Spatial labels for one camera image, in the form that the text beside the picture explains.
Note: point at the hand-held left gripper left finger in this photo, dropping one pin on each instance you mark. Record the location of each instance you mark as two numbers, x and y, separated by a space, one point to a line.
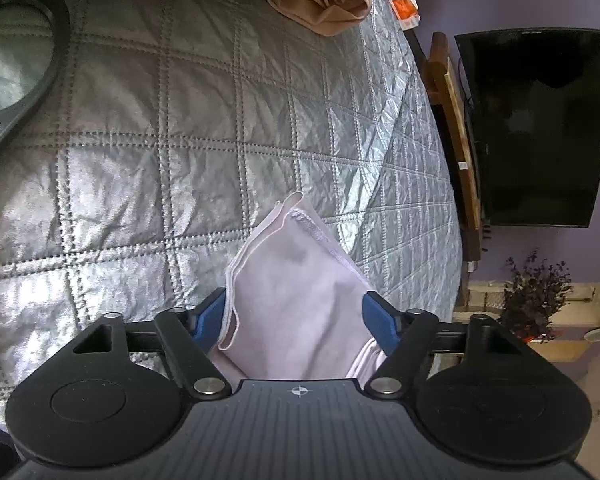
207 320

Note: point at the black flat-screen television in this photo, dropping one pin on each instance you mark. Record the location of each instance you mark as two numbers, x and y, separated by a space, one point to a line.
530 125

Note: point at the light lilac garment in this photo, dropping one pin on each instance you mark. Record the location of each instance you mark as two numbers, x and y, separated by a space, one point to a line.
290 285

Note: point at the wooden television riser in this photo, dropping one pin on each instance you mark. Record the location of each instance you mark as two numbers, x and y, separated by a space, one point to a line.
455 110

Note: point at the dark wooden television cabinet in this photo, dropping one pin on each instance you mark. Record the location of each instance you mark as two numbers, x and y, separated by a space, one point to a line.
422 60

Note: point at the grey quilted bedspread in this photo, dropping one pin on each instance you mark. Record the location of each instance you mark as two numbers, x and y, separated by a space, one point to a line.
180 160

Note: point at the dried purple plant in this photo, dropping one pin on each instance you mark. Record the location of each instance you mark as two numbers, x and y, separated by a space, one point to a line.
535 295

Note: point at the pale pink folded garment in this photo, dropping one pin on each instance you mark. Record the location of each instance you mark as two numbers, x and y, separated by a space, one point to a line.
330 15

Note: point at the orange tissue box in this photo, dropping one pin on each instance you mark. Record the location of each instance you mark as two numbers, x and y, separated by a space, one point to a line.
405 10

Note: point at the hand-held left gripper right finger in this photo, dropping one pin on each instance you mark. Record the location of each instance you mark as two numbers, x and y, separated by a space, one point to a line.
377 320

